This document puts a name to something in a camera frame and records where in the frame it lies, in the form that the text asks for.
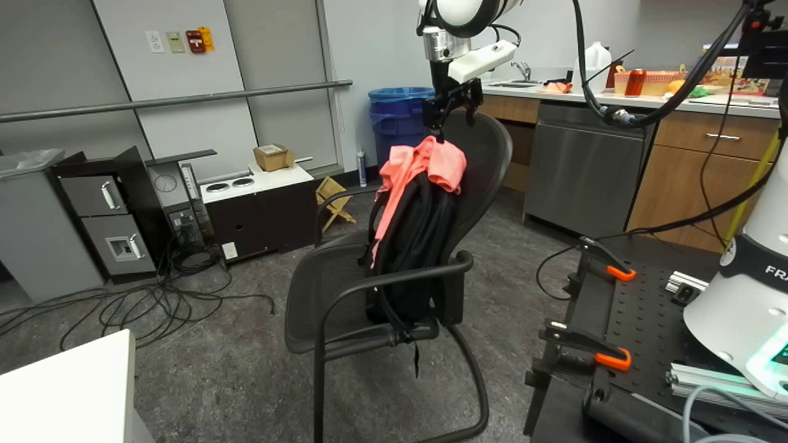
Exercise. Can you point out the white spray bottle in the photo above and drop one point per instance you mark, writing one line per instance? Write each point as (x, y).
(363, 170)

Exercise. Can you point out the black camera on tripod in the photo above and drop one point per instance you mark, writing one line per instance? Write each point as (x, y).
(765, 46)

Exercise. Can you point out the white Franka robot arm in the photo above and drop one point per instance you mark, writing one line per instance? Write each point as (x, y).
(739, 310)

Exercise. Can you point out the red bottle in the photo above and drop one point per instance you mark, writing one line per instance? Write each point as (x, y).
(635, 83)

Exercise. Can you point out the pink cloth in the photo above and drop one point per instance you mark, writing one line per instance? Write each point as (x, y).
(428, 164)

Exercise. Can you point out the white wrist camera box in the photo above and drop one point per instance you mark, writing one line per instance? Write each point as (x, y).
(485, 60)

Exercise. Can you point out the white table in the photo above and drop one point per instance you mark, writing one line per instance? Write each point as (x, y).
(66, 394)

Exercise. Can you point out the small aluminium extrusion piece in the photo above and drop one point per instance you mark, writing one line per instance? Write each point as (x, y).
(686, 286)

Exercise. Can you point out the yellow toy fruit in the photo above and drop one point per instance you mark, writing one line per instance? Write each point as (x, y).
(678, 85)

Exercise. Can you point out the blue recycling bin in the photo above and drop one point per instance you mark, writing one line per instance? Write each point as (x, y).
(397, 123)

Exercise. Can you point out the chrome faucet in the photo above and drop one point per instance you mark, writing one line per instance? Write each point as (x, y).
(519, 69)

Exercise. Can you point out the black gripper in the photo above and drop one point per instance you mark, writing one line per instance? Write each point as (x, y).
(459, 95)

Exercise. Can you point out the wooden kitchen counter cabinet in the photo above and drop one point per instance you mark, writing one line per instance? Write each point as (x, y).
(698, 185)

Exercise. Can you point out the black mesh chair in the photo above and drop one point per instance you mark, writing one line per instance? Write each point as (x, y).
(328, 279)

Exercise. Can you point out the aluminium extrusion bar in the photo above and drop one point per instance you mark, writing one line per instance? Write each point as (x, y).
(716, 380)

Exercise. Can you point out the red fire alarm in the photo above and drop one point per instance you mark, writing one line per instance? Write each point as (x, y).
(201, 39)

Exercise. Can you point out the black computer tower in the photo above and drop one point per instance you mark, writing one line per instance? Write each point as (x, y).
(108, 218)

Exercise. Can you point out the steel dishwasher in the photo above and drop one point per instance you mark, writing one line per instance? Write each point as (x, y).
(587, 169)

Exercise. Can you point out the white light switch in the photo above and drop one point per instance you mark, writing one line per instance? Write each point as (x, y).
(153, 39)

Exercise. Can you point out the black mounting breadboard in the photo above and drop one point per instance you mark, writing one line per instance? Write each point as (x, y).
(648, 320)

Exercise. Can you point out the beige wall plate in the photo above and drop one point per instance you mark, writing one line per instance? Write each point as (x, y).
(177, 42)

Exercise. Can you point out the small cardboard box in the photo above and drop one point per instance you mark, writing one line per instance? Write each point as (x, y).
(274, 156)

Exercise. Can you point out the white top toy stove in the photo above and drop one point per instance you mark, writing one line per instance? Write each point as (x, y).
(259, 209)

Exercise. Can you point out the wooden tray box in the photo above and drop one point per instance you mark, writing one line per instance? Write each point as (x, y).
(661, 83)

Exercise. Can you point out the black backpack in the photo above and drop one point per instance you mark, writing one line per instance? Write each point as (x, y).
(411, 238)

